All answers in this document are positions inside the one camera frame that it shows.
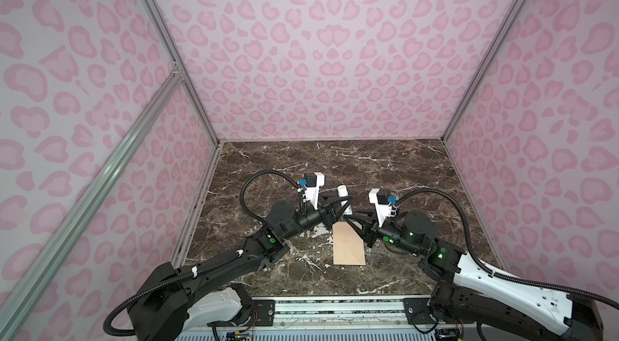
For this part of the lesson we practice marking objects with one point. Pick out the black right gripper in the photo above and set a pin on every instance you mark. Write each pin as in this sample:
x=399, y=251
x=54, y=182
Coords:
x=372, y=235

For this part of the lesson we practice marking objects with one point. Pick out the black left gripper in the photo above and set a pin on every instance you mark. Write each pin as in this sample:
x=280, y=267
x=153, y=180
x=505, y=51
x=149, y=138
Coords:
x=326, y=214

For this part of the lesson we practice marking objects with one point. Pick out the white glue stick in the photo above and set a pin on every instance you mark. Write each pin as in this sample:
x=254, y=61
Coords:
x=342, y=192

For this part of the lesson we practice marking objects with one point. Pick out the peach paper envelope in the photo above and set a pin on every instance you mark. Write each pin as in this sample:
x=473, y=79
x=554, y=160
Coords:
x=348, y=247

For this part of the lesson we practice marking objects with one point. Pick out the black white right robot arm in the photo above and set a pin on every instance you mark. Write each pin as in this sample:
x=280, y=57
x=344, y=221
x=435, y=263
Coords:
x=471, y=292

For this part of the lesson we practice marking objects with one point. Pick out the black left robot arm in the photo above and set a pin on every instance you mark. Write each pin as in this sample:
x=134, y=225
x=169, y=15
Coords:
x=176, y=299

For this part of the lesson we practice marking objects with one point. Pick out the left diagonal aluminium strut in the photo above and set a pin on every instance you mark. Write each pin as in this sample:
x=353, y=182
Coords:
x=32, y=286

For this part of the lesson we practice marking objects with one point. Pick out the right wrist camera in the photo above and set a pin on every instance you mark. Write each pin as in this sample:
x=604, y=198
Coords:
x=384, y=203

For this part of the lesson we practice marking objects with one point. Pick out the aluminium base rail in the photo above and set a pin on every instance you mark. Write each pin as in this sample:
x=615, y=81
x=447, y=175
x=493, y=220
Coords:
x=389, y=317

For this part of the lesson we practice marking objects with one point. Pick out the left corner aluminium post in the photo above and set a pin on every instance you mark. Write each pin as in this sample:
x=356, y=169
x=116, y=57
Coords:
x=165, y=36

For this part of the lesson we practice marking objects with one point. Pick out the corner aluminium post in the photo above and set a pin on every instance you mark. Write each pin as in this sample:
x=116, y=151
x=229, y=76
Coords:
x=165, y=36
x=506, y=26

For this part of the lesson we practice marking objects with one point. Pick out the right corner aluminium post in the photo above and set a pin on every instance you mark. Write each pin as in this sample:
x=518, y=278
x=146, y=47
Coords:
x=506, y=26

